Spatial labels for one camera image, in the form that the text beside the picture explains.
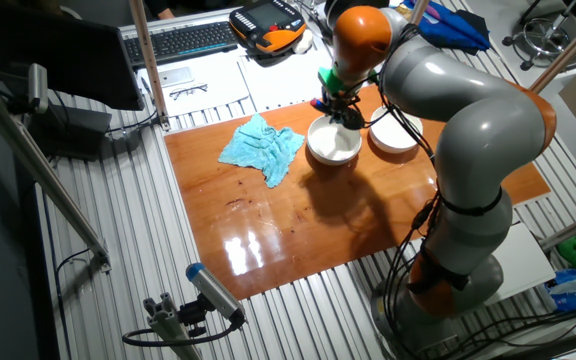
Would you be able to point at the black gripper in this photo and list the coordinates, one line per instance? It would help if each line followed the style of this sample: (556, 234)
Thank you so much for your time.
(340, 104)

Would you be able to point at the black ladle with red tip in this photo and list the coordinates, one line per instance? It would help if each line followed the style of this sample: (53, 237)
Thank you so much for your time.
(353, 120)

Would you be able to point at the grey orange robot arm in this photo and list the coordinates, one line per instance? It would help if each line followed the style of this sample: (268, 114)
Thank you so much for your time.
(478, 130)

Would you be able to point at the white ceramic bowl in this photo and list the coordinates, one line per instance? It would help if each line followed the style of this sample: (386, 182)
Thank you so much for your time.
(333, 150)
(393, 135)

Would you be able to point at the person hand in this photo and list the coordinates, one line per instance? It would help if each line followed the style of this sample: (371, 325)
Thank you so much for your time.
(165, 13)

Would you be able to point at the teal terry cloth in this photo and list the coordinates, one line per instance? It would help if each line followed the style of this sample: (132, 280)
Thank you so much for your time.
(263, 150)

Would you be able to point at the white computer mouse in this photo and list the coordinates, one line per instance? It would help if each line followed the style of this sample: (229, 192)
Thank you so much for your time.
(304, 42)

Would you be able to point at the brown wooden board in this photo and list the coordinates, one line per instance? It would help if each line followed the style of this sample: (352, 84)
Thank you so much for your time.
(293, 225)

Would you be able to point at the black filament spool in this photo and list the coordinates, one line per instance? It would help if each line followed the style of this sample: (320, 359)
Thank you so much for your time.
(353, 4)

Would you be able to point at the orange black teach pendant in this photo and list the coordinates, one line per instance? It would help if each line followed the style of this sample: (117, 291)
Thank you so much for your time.
(268, 20)

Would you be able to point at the printed paper sheet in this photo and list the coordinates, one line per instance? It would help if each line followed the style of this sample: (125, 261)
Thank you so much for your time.
(218, 85)

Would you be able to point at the black eyeglasses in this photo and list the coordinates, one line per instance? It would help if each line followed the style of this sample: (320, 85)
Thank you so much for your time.
(188, 90)

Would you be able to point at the blue fabric bag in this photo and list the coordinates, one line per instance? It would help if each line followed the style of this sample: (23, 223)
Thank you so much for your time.
(458, 27)

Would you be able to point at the silver smartphone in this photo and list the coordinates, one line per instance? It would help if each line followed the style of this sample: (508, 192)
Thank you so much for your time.
(175, 76)

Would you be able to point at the black keyboard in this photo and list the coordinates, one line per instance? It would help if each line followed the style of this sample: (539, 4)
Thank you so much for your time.
(183, 42)

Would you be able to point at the chrome stool base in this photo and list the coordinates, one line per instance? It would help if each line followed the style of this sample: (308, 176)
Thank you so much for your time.
(548, 36)

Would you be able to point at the black monitor base box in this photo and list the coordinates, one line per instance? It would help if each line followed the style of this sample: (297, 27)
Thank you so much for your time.
(78, 130)

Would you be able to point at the black computer monitor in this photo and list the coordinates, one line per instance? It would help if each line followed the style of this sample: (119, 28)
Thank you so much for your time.
(68, 55)

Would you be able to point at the blue tissue pack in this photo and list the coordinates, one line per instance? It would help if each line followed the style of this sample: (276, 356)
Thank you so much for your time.
(570, 290)

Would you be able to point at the aluminium frame post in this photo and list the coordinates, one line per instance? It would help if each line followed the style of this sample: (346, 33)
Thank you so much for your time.
(43, 175)
(419, 10)
(573, 47)
(573, 229)
(148, 60)

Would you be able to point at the grey camera with blue end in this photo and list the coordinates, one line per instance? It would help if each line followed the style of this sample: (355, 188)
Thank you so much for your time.
(213, 290)

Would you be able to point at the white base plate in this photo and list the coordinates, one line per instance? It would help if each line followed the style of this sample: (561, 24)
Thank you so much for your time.
(523, 265)

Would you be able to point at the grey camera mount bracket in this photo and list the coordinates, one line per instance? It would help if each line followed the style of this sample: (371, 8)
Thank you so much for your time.
(168, 325)

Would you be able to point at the small grey mounted camera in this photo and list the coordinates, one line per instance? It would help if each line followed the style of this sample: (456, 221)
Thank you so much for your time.
(38, 85)

